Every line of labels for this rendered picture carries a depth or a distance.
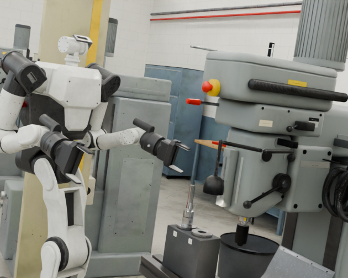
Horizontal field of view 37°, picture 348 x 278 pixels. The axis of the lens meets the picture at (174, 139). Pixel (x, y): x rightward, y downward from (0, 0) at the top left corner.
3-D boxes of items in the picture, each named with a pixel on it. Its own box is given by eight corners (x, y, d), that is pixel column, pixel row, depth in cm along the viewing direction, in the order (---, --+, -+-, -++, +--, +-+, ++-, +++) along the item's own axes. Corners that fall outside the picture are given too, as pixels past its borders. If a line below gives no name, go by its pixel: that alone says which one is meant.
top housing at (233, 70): (237, 100, 169) (244, 51, 168) (194, 93, 192) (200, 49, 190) (336, 112, 194) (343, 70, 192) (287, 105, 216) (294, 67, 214)
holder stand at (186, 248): (194, 284, 214) (200, 238, 212) (161, 265, 231) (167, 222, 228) (215, 280, 222) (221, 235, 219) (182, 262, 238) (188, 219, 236)
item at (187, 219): (191, 226, 225) (193, 214, 224) (180, 224, 226) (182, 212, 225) (193, 224, 230) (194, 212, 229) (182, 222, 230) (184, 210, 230)
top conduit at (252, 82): (253, 89, 167) (255, 78, 167) (245, 88, 171) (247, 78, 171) (347, 102, 191) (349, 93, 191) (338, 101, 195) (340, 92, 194)
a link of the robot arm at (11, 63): (-5, 82, 199) (7, 49, 196) (15, 86, 206) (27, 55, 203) (9, 94, 192) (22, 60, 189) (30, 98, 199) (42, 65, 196)
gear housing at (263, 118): (253, 132, 176) (258, 103, 175) (212, 122, 197) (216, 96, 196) (322, 138, 194) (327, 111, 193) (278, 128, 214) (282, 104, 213)
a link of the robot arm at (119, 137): (140, 142, 221) (116, 146, 229) (152, 139, 229) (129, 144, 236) (137, 127, 221) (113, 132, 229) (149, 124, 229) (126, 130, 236)
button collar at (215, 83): (214, 96, 177) (217, 79, 176) (204, 95, 182) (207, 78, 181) (219, 97, 178) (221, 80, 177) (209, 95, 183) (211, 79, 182)
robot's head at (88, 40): (62, 46, 212) (71, 31, 209) (78, 49, 219) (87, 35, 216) (69, 56, 210) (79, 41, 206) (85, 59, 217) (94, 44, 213)
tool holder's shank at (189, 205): (191, 211, 225) (195, 186, 224) (184, 210, 226) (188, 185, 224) (193, 209, 228) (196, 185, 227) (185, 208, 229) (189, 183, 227)
